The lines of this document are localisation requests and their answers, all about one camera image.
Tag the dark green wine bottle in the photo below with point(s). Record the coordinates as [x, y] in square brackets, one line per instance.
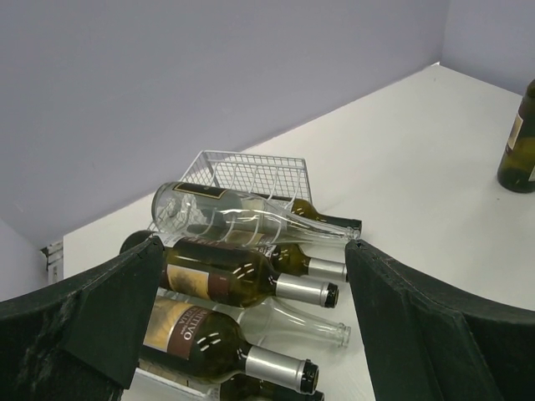
[289, 258]

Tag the aluminium frame rail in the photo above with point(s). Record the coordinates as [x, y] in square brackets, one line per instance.
[54, 255]

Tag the olive green wine bottle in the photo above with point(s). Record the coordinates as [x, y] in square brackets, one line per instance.
[234, 276]

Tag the tall clear glass bottle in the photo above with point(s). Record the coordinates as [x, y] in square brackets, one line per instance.
[240, 218]

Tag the dark labelled wine bottle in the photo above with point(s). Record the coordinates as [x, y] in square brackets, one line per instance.
[242, 387]

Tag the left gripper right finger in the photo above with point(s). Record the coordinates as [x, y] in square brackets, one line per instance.
[425, 339]

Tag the short clear glass bottle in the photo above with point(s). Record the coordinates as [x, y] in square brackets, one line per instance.
[301, 321]

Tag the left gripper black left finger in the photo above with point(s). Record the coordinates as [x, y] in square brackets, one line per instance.
[80, 338]

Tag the white wire wine rack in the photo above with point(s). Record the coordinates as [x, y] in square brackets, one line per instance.
[281, 180]

